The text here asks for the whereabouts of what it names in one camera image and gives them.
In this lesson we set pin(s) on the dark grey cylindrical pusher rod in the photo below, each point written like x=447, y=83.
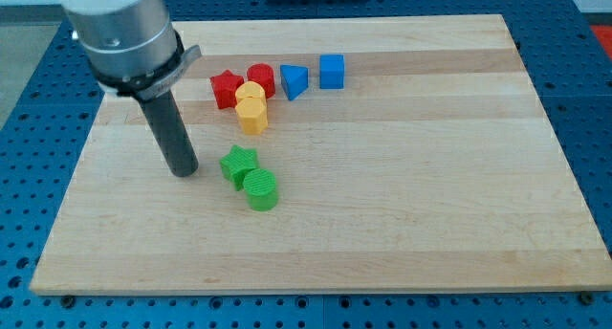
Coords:
x=164, y=119

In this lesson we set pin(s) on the green star block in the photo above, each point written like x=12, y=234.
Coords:
x=237, y=164

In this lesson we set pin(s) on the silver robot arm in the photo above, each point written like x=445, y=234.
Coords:
x=134, y=51

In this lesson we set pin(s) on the red star block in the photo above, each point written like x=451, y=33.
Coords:
x=224, y=86

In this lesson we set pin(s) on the yellow heart block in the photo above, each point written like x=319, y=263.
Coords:
x=250, y=90

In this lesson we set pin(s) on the yellow hexagon block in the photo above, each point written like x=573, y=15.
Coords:
x=252, y=116

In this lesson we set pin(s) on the red cylinder block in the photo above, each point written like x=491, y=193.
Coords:
x=263, y=74

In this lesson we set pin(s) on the green cylinder block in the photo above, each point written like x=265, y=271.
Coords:
x=261, y=189

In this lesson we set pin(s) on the blue triangle block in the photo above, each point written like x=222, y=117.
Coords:
x=294, y=80

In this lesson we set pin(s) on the blue cube block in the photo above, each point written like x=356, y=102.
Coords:
x=331, y=71

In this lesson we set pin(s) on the wooden board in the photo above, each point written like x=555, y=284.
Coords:
x=434, y=170

